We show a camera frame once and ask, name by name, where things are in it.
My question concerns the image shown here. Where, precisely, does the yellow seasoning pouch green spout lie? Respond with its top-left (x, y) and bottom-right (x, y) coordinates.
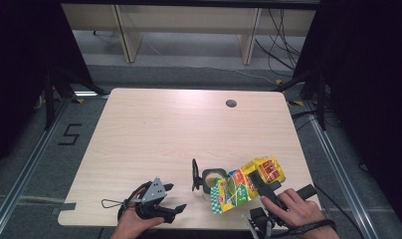
top-left (209, 155), bottom-right (287, 215)

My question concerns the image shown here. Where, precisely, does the black wrist strap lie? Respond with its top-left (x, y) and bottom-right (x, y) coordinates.
top-left (117, 180), bottom-right (153, 222)
top-left (272, 218), bottom-right (338, 239)

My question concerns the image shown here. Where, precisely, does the black metal stand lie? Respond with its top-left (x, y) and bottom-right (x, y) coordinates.
top-left (274, 70), bottom-right (328, 131)
top-left (42, 65), bottom-right (106, 131)

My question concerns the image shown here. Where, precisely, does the person's left hand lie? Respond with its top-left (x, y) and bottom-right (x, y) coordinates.
top-left (110, 186), bottom-right (166, 239)

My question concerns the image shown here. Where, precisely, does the thin cord loop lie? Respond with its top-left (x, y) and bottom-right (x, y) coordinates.
top-left (100, 198), bottom-right (126, 209)

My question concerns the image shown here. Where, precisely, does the black curtain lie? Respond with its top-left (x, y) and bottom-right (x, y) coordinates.
top-left (0, 0), bottom-right (95, 174)
top-left (292, 0), bottom-right (402, 230)

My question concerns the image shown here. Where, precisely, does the aluminium floor rail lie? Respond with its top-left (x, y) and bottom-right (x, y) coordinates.
top-left (0, 95), bottom-right (74, 234)
top-left (302, 100), bottom-right (380, 239)

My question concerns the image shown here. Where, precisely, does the black floor cable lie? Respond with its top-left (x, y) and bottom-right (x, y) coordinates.
top-left (312, 182), bottom-right (367, 239)

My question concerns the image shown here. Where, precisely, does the light wooden shelf unit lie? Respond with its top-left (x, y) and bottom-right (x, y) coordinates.
top-left (61, 3), bottom-right (318, 66)

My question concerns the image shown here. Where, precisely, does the bundle of black cables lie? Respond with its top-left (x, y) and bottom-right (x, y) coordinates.
top-left (254, 8), bottom-right (304, 80)

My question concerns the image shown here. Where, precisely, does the person's right hand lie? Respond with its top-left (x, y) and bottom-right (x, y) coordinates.
top-left (259, 187), bottom-right (323, 231)

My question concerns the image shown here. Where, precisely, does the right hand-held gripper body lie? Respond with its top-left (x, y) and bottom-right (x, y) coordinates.
top-left (241, 183), bottom-right (318, 239)

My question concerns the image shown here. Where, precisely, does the grey tape strip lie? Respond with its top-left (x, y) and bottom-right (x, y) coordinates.
top-left (51, 201), bottom-right (78, 216)

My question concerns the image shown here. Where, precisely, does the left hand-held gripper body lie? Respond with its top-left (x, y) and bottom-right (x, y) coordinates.
top-left (134, 176), bottom-right (175, 224)

